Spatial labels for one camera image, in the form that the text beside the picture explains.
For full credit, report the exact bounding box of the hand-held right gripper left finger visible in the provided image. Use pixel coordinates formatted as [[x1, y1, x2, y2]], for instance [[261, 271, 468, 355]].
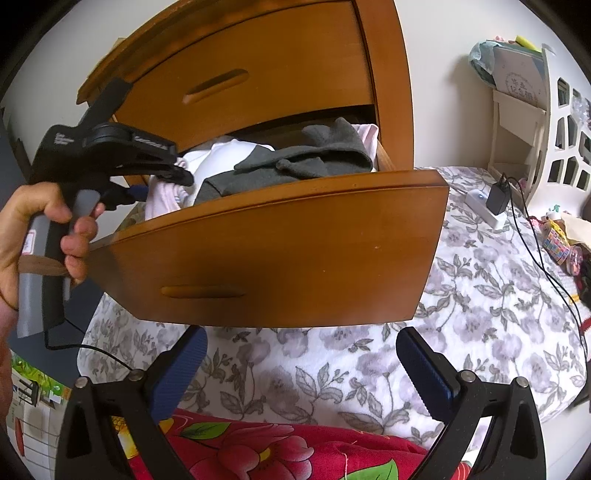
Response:
[[55, 325, 208, 480]]

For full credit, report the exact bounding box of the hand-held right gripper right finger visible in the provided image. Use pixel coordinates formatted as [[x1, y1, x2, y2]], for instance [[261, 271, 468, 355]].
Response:
[[396, 327, 552, 480]]

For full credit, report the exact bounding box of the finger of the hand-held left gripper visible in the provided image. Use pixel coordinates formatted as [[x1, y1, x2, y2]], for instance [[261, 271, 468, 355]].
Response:
[[154, 163, 195, 188], [98, 184, 151, 209]]

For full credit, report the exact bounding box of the light pink garment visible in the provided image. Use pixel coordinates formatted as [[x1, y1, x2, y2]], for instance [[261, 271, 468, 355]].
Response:
[[144, 178, 186, 221]]

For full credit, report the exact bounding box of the large white garment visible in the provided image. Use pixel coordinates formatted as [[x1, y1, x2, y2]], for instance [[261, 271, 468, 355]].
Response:
[[178, 141, 274, 204]]

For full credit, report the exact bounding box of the wooden drawer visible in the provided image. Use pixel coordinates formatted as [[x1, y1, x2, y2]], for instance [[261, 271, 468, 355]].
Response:
[[88, 107, 451, 330], [108, 0, 377, 121]]

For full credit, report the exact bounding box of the grey garment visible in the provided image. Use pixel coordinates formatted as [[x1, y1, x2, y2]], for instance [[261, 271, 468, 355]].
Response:
[[194, 117, 375, 206]]

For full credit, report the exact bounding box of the person's left forearm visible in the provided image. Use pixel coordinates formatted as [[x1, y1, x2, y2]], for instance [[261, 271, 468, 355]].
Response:
[[0, 298, 19, 432]]

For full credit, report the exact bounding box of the closed wooden drawer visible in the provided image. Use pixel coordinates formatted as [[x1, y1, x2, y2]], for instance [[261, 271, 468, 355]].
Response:
[[108, 0, 377, 121]]

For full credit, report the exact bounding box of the person's left hand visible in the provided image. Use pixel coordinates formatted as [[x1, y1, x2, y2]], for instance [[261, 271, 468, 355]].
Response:
[[0, 181, 101, 309]]

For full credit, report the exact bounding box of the floral bedsheet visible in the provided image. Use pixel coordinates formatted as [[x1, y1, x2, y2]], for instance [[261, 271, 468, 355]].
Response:
[[76, 166, 588, 450]]

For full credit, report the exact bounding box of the brown elastic band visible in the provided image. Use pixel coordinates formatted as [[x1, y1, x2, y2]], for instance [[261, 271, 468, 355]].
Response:
[[18, 257, 71, 278]]

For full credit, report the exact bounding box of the red floral blanket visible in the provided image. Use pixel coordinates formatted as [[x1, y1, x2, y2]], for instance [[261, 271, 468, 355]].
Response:
[[113, 408, 472, 480]]

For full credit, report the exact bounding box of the green printed carton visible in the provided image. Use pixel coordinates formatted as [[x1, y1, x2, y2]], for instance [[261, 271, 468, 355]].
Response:
[[7, 350, 71, 462]]

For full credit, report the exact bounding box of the white power strip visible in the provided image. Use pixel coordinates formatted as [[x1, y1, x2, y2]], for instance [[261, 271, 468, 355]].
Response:
[[464, 189, 507, 230]]

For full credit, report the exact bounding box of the black charger adapter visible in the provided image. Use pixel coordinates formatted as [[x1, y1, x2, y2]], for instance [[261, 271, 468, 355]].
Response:
[[489, 173, 512, 216]]

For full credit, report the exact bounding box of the cream paper bag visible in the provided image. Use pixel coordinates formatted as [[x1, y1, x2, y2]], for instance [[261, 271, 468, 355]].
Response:
[[560, 211, 591, 246]]

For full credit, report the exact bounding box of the wooden nightstand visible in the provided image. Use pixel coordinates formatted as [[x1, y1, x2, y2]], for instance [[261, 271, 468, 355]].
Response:
[[76, 0, 416, 176]]

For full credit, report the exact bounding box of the white lattice rack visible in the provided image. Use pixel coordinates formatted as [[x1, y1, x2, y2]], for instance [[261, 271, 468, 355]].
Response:
[[526, 44, 591, 197]]

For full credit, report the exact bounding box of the white booklet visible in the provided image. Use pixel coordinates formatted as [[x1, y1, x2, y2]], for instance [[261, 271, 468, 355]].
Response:
[[492, 44, 549, 109]]

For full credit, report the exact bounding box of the teal plastic bag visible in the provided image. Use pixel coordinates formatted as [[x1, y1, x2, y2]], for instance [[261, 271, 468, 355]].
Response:
[[468, 39, 502, 88]]

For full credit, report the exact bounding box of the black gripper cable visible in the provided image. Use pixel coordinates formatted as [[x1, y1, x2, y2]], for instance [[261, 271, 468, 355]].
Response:
[[43, 318, 136, 372]]

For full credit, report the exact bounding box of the black charger cable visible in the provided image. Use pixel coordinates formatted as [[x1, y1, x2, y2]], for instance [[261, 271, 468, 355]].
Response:
[[501, 172, 591, 365]]

